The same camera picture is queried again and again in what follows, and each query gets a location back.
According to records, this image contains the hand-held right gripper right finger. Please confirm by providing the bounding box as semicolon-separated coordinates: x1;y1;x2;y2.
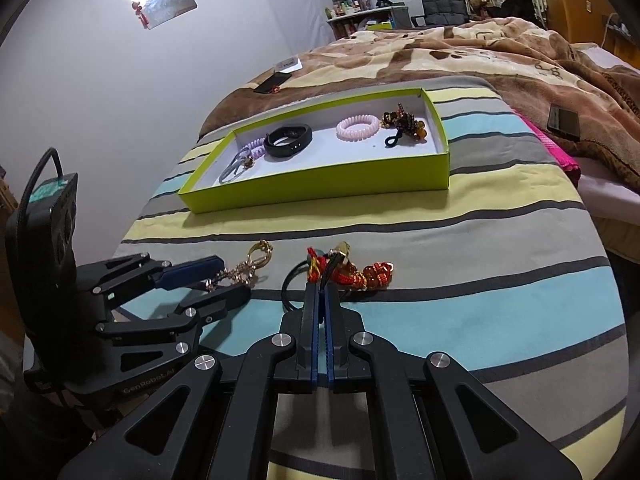
322;280;586;480

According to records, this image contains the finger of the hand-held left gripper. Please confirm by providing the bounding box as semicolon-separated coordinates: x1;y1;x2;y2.
95;284;252;356
75;252;225;311

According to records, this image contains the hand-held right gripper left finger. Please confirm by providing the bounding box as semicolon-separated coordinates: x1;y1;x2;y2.
57;280;321;480

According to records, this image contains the gold keychain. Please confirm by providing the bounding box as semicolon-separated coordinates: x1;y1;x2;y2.
202;240;274;292

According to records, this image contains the red knot amber charm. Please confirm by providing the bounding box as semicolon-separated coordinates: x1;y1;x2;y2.
281;241;396;313

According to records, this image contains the grey hair tie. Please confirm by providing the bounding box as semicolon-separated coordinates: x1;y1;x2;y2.
219;156;251;186

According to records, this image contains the purple spiral hair tie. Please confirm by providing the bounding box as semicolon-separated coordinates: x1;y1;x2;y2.
237;137;268;165

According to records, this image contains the green cardboard box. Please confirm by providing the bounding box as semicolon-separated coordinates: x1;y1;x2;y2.
178;86;451;215

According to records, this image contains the black fitness band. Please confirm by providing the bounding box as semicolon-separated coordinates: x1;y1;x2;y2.
263;123;314;159

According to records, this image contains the pink spiral hair tie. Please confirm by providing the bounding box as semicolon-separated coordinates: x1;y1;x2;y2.
336;114;382;142

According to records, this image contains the dark bead bracelet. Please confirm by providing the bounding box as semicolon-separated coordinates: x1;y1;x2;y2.
382;102;428;148

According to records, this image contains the striped bed sheet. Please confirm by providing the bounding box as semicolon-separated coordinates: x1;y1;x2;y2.
65;75;631;480

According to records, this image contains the black phone with red charm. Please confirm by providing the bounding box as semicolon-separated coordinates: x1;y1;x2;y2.
253;72;292;95

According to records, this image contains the pink patterned cloth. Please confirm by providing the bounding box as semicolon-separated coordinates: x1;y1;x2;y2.
517;112;583;188

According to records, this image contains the group of bottles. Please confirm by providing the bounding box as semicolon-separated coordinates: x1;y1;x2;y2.
325;0;373;18

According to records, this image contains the brown patterned blanket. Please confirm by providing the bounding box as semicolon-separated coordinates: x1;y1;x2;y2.
197;17;640;191

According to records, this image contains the white desk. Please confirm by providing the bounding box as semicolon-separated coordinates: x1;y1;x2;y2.
327;5;408;41

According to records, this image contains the black padded chair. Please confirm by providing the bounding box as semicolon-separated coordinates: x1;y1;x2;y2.
412;0;468;28

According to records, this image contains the black cloth pile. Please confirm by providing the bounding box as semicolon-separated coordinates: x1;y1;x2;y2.
492;0;538;23

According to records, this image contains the white pillow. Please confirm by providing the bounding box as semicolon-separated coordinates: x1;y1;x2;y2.
570;42;632;70

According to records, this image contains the wooden wardrobe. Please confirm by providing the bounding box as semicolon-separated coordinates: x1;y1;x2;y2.
532;0;621;43

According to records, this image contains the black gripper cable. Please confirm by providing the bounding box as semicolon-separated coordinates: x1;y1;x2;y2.
17;147;68;211

